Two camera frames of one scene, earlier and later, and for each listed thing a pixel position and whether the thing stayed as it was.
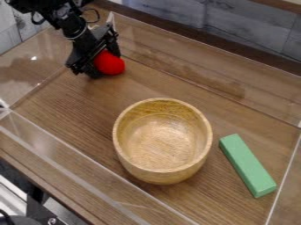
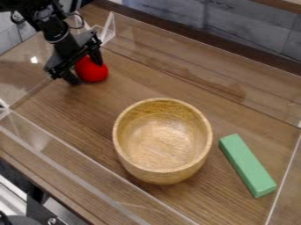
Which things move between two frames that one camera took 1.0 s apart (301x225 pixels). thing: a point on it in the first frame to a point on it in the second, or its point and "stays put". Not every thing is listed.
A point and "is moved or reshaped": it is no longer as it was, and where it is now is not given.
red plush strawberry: (108, 63) is moved or reshaped
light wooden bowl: (162, 137) stays put
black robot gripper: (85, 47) to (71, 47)
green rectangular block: (247, 165) stays put
